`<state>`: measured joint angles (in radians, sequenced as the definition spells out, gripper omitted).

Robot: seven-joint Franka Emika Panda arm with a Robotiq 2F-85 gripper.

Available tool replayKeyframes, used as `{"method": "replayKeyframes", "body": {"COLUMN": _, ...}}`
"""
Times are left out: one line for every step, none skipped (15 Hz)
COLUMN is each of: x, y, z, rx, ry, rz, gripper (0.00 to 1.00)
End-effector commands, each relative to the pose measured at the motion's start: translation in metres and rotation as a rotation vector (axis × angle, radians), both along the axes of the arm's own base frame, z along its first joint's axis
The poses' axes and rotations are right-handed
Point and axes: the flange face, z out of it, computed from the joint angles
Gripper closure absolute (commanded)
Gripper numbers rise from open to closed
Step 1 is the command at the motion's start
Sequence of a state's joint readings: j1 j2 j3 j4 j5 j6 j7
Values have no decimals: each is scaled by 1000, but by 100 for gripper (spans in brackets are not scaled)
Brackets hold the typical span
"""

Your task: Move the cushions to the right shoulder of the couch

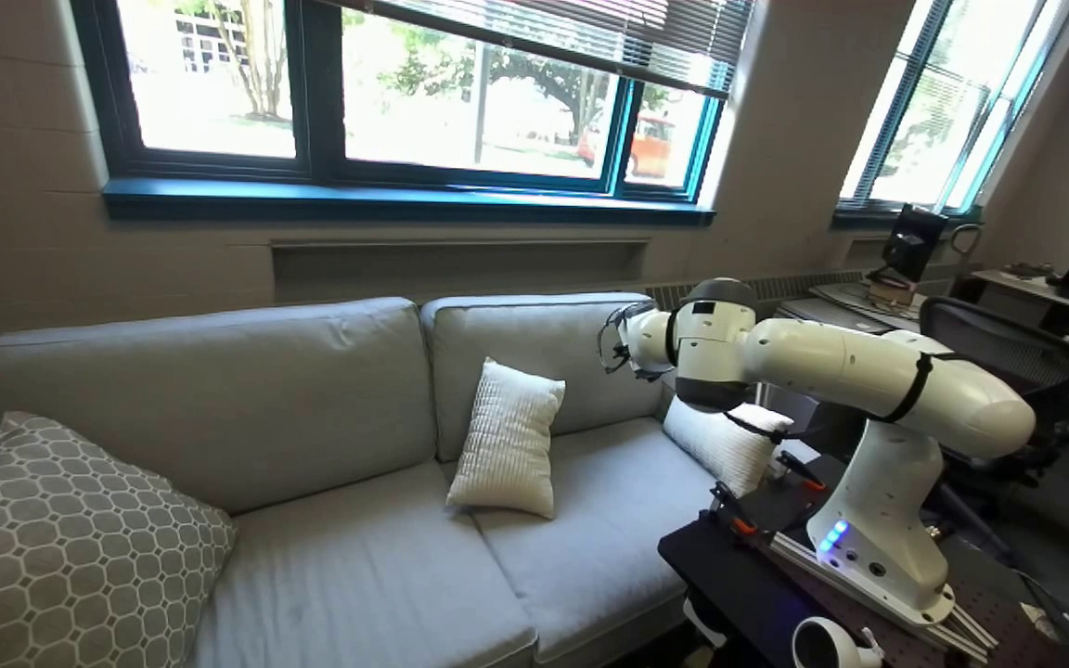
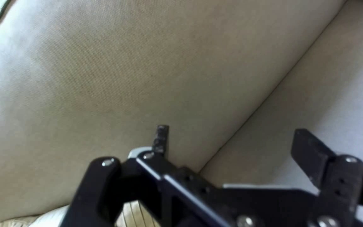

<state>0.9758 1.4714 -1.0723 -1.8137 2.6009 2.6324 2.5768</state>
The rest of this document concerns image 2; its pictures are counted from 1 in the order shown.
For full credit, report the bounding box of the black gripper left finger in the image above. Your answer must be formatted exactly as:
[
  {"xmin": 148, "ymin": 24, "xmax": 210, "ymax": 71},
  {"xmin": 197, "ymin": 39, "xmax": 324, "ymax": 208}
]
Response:
[{"xmin": 60, "ymin": 124, "xmax": 255, "ymax": 227}]

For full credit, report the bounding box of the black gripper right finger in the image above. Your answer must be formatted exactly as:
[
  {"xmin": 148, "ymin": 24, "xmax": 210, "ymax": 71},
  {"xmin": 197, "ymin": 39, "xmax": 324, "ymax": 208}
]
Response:
[{"xmin": 290, "ymin": 128, "xmax": 363, "ymax": 227}]

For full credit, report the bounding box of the white pleated cushion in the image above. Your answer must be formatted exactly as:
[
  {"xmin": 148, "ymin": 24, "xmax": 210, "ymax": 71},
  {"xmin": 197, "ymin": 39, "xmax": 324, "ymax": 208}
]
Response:
[{"xmin": 0, "ymin": 201, "xmax": 160, "ymax": 227}]

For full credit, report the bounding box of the grey fabric couch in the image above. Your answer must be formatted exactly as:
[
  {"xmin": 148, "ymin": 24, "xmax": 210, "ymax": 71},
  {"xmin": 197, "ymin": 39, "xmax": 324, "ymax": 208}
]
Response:
[{"xmin": 0, "ymin": 0, "xmax": 363, "ymax": 227}]

